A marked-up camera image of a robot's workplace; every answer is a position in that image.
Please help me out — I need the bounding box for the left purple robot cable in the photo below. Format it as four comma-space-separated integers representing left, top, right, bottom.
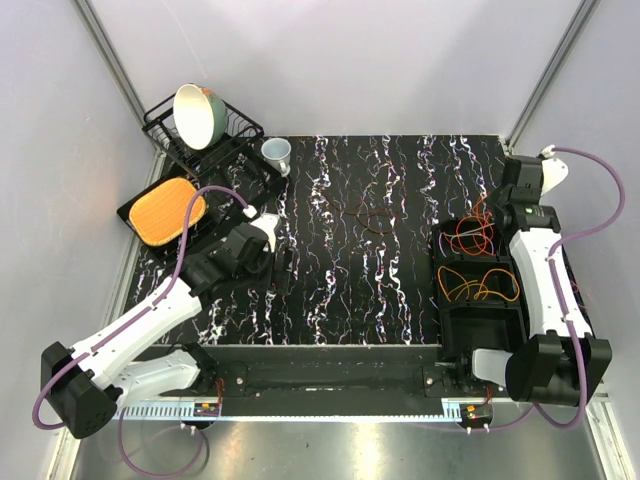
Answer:
32, 185, 259, 476

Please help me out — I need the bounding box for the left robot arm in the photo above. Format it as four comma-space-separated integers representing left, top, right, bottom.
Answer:
38, 213, 281, 439

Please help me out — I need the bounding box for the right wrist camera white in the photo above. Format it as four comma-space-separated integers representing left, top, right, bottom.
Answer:
538, 145, 569, 196

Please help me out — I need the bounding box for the orange woven mat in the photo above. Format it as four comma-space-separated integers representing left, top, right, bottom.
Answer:
128, 177, 196, 247

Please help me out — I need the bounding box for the light blue cup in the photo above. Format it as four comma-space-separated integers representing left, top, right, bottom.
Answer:
261, 137, 291, 177

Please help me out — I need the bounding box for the cream and green bowl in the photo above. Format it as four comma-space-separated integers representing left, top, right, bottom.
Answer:
173, 84, 228, 150

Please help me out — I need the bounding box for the black wire dish rack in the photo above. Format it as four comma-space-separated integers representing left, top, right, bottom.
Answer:
142, 96, 287, 208

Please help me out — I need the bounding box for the black flat tray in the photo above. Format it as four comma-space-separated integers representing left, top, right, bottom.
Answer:
117, 173, 198, 265

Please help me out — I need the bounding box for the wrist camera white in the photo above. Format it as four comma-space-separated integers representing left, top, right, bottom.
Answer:
242, 205, 281, 253
538, 145, 569, 196

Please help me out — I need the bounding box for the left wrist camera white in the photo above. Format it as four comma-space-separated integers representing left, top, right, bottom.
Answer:
242, 205, 281, 253

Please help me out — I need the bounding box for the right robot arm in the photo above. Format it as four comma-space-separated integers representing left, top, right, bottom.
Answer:
453, 155, 612, 406

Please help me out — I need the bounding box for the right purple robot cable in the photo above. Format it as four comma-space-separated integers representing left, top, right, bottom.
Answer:
469, 145, 626, 434

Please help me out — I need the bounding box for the white cable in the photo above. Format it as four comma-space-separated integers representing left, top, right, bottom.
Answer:
438, 224, 494, 257

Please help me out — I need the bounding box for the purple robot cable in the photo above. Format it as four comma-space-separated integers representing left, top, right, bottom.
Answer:
32, 185, 259, 476
469, 145, 626, 434

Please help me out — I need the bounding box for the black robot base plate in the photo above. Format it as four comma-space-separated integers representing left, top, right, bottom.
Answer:
134, 344, 514, 419

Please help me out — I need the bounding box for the black compartment organizer tray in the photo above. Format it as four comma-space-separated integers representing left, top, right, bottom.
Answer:
432, 218, 604, 366

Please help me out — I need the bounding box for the orange cable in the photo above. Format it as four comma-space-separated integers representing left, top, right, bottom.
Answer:
447, 197, 501, 259

